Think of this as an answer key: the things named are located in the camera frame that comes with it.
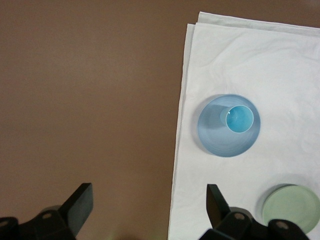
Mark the green round plate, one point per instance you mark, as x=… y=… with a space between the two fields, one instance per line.
x=292 y=205

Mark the light blue cup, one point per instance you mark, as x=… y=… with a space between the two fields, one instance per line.
x=240 y=121

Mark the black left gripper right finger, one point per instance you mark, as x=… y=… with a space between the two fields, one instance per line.
x=220 y=212

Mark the white square cloth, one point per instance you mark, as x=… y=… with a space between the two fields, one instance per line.
x=250 y=62

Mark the blue round plate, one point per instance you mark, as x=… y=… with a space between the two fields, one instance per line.
x=220 y=141

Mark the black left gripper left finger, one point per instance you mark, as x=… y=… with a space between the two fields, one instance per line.
x=75 y=212

